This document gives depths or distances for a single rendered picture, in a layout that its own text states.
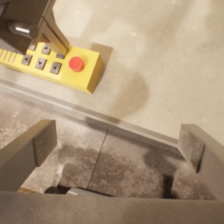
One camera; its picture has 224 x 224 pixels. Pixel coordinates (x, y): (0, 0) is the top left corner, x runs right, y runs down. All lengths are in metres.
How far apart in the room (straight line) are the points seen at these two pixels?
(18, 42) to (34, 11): 0.04
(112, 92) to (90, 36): 0.14
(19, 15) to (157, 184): 1.03
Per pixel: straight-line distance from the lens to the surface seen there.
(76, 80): 0.32
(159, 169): 1.07
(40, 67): 0.36
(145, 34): 0.40
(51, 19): 0.30
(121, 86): 0.35
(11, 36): 0.23
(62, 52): 0.34
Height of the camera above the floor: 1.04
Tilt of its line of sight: 79 degrees down
